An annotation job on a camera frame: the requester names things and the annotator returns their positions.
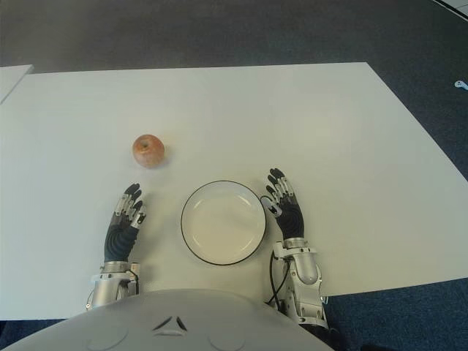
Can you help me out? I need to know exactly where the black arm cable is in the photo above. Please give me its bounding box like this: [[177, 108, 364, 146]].
[[128, 263, 142, 296], [263, 252, 290, 306]]

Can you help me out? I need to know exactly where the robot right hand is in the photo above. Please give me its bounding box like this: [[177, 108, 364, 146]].
[[260, 167, 306, 242]]

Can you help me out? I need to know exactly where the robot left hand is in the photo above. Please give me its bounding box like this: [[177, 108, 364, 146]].
[[103, 182, 148, 264]]

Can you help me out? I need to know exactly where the white plate black rim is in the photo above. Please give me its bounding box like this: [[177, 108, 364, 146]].
[[180, 180, 268, 266]]

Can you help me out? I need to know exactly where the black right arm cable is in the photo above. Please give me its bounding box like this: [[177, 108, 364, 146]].
[[263, 252, 290, 306]]

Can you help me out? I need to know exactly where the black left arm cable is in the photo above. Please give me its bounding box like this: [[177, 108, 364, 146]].
[[128, 263, 142, 296]]

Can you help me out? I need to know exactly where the red yellow apple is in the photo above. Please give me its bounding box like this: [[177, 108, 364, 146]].
[[132, 134, 165, 170]]

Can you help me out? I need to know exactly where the grey robot torso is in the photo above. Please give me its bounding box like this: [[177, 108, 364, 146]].
[[0, 288, 352, 351]]

